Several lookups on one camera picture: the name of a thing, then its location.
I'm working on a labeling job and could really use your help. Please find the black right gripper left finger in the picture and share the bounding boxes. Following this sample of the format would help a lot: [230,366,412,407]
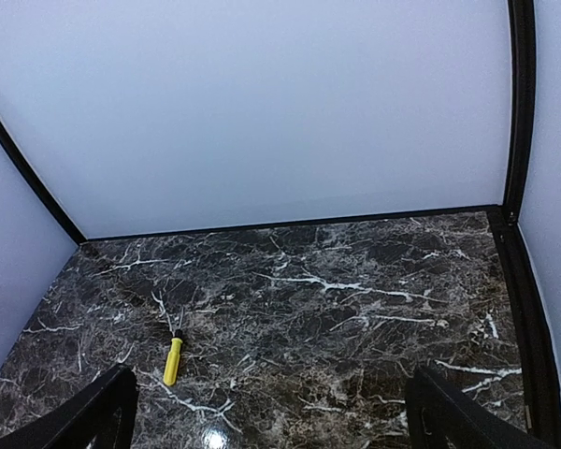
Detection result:
[0,364,137,448]

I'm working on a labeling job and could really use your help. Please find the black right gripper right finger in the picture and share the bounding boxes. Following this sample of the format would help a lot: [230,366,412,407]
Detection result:
[405,364,559,448]

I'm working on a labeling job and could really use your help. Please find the yellow handled screwdriver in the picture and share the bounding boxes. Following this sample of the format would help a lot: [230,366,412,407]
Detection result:
[163,309,184,386]

